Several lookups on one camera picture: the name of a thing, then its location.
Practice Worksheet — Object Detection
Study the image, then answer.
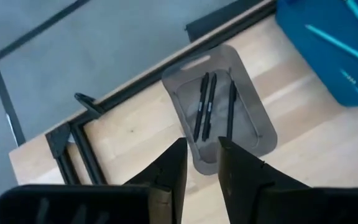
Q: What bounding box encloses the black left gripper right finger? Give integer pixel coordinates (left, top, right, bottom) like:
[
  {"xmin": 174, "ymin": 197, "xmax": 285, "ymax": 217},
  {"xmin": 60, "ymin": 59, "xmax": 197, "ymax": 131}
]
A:
[{"xmin": 218, "ymin": 136, "xmax": 310, "ymax": 224}]

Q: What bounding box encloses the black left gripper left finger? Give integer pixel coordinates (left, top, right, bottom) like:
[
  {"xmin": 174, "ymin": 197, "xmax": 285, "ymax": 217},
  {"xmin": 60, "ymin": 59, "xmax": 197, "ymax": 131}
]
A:
[{"xmin": 124, "ymin": 137, "xmax": 188, "ymax": 224}]

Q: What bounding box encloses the black click pen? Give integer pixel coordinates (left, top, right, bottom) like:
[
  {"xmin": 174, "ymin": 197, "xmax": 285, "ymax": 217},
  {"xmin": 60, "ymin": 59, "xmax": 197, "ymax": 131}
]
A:
[
  {"xmin": 226, "ymin": 80, "xmax": 237, "ymax": 141},
  {"xmin": 201, "ymin": 73, "xmax": 218, "ymax": 142},
  {"xmin": 193, "ymin": 72, "xmax": 210, "ymax": 143}
]

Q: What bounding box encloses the translucent grey plastic bin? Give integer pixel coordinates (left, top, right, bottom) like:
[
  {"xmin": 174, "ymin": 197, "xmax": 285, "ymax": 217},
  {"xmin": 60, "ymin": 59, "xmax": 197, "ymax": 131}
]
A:
[{"xmin": 161, "ymin": 43, "xmax": 278, "ymax": 177}]

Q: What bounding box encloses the blue plastic bin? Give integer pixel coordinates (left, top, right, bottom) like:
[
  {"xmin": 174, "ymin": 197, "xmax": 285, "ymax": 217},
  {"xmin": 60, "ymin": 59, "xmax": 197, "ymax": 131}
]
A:
[{"xmin": 275, "ymin": 0, "xmax": 358, "ymax": 107}]

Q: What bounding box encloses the black aluminium frame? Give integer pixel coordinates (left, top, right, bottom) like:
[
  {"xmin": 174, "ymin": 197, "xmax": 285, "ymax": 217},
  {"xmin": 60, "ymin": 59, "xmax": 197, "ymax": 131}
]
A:
[{"xmin": 45, "ymin": 0, "xmax": 276, "ymax": 186}]

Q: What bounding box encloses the small black bracket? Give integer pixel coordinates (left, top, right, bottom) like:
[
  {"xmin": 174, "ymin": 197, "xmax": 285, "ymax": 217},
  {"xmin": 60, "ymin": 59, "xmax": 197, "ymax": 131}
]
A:
[{"xmin": 74, "ymin": 92, "xmax": 105, "ymax": 116}]

